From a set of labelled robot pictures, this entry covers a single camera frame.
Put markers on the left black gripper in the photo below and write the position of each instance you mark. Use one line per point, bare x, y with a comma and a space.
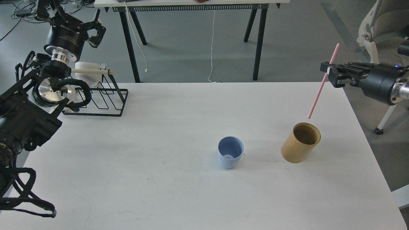
64, 35

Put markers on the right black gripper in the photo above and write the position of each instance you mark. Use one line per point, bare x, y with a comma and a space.
383, 82

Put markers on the pink chopstick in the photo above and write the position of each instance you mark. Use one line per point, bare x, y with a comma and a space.
323, 81

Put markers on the blue plastic cup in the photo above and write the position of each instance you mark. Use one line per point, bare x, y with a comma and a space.
230, 149

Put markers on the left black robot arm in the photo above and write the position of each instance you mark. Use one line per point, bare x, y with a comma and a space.
30, 108

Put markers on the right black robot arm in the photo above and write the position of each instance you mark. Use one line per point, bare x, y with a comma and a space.
393, 52

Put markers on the white cup on rack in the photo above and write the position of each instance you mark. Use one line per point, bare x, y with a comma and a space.
91, 79

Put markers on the background black leg table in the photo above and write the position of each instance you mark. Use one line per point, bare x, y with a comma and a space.
189, 46

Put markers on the bamboo cylinder holder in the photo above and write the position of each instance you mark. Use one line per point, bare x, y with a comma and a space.
300, 142

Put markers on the wooden rack handle bar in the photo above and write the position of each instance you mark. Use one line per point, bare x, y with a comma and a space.
90, 71

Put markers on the black wire dish rack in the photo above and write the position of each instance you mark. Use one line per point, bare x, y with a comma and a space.
108, 99

